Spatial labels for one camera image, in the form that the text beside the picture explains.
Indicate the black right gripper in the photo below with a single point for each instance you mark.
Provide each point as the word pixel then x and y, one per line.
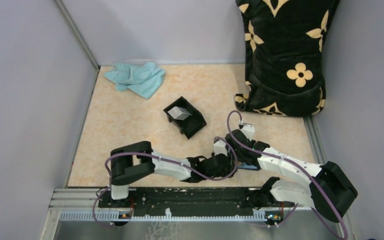
pixel 253 141

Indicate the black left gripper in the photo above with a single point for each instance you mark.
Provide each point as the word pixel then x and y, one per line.
pixel 232 166

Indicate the blue leather card holder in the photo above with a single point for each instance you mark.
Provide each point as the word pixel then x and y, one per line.
pixel 248 166

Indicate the black plastic card box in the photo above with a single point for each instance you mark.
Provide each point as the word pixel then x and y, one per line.
pixel 190 126

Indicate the grey credit card stack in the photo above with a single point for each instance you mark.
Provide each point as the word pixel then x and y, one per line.
pixel 179 113

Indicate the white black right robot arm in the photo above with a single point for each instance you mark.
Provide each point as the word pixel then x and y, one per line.
pixel 323 187

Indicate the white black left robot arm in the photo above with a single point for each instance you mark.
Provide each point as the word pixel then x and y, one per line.
pixel 131 163

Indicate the light blue cloth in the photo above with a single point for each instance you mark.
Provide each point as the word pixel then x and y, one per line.
pixel 143 80

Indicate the black floral cushion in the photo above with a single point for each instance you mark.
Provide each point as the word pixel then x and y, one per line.
pixel 284 40

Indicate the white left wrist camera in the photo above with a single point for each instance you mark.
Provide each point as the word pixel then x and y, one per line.
pixel 220 148

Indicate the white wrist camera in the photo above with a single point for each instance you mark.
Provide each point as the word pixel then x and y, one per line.
pixel 248 130
pixel 220 148

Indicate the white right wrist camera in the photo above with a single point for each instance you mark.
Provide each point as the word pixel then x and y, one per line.
pixel 248 130

